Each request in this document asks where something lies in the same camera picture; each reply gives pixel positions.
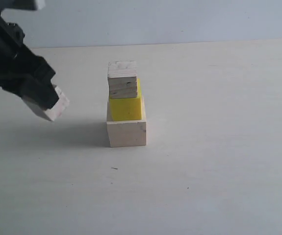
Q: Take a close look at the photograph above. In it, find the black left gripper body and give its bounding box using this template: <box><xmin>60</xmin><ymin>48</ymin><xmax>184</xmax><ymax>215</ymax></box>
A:
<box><xmin>0</xmin><ymin>10</ymin><xmax>55</xmax><ymax>95</ymax></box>

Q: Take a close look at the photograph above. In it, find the small pale wooden cube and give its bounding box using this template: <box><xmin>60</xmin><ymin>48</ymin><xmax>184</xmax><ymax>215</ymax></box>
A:
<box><xmin>21</xmin><ymin>84</ymin><xmax>71</xmax><ymax>122</ymax></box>

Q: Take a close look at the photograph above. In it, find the medium striped wooden cube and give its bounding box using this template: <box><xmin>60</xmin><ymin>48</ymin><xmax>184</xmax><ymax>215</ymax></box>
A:
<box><xmin>107</xmin><ymin>61</ymin><xmax>138</xmax><ymax>99</ymax></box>

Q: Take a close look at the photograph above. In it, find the yellow painted cube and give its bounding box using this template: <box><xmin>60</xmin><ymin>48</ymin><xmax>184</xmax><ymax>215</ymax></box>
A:
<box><xmin>108</xmin><ymin>78</ymin><xmax>143</xmax><ymax>121</ymax></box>

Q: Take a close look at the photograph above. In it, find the large light wooden cube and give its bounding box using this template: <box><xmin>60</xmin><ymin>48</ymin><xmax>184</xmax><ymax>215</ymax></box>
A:
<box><xmin>106</xmin><ymin>97</ymin><xmax>147</xmax><ymax>147</ymax></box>

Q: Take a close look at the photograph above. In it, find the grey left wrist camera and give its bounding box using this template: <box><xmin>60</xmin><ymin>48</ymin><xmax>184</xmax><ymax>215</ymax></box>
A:
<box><xmin>0</xmin><ymin>0</ymin><xmax>46</xmax><ymax>11</ymax></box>

